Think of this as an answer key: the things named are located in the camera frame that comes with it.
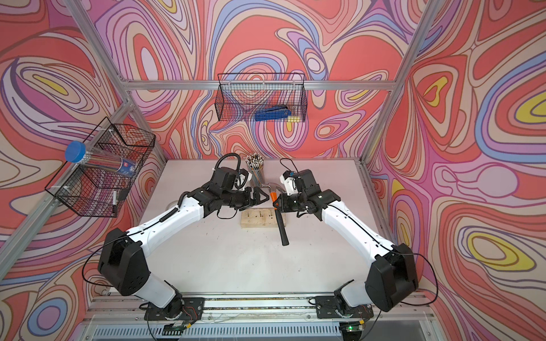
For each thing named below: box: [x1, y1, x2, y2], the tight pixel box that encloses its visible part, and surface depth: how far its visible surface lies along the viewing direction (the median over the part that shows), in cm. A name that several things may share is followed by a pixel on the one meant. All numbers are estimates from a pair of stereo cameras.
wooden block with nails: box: [240, 207, 287, 229], surface depth 94 cm
